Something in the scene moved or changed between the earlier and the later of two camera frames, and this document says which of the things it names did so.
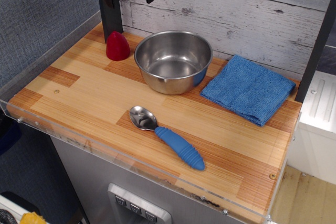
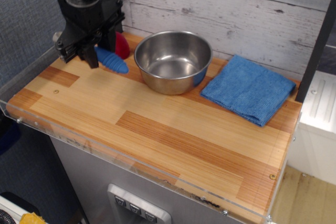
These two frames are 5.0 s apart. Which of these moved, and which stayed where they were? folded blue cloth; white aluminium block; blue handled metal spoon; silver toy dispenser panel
Moved: blue handled metal spoon
Stayed: folded blue cloth; silver toy dispenser panel; white aluminium block
